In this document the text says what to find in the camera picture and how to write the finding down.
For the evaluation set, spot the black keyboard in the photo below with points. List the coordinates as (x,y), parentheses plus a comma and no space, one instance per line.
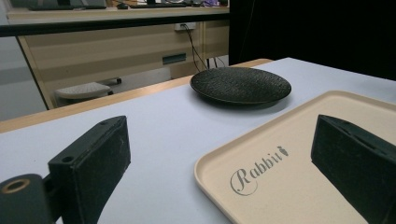
(67,6)

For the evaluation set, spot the light wooden desk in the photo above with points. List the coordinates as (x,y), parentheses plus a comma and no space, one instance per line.
(93,56)

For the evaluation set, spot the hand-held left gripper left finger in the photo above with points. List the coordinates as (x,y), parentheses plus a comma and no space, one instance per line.
(93,168)

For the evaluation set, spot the black textured round plate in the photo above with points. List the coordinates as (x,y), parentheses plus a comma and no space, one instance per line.
(239,84)

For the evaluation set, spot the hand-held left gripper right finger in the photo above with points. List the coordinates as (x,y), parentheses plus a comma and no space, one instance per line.
(351,161)

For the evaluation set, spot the black curtain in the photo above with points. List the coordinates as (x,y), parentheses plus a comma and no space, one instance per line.
(311,31)

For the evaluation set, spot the white wall socket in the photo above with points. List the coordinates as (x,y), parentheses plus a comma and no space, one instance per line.
(185,26)

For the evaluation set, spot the beige rectangular tray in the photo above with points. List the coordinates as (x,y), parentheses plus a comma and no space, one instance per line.
(289,174)

